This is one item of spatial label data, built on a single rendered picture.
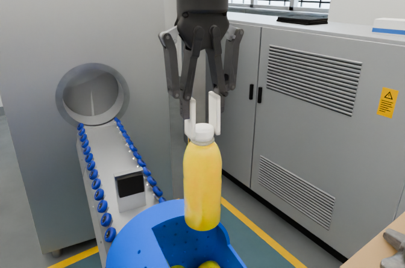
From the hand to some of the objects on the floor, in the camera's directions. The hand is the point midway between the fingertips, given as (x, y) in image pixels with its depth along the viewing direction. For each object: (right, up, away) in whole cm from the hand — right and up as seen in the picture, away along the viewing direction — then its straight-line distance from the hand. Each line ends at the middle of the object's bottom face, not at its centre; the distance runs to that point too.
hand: (202, 116), depth 51 cm
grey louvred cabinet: (+60, -65, +228) cm, 245 cm away
